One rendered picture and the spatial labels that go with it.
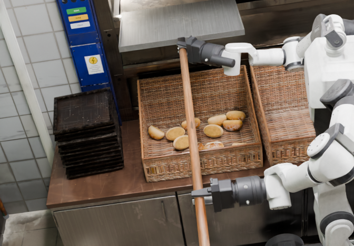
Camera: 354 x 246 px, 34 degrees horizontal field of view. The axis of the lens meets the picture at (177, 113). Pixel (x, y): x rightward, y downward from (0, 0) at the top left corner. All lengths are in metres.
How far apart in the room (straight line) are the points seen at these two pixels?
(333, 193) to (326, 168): 0.75
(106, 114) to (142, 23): 0.45
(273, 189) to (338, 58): 0.49
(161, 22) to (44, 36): 0.57
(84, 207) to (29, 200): 0.83
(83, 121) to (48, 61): 0.40
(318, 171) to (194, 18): 1.32
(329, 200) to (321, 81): 0.62
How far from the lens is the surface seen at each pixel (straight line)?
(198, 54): 2.42
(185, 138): 2.86
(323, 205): 2.38
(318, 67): 1.95
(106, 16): 2.81
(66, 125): 2.73
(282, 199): 1.77
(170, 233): 2.95
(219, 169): 2.74
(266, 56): 2.39
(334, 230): 2.43
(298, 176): 1.66
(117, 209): 2.82
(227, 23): 2.65
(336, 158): 1.59
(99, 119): 2.71
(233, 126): 2.92
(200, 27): 2.65
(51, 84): 3.04
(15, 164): 3.41
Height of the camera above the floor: 2.48
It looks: 37 degrees down
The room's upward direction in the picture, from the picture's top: 9 degrees counter-clockwise
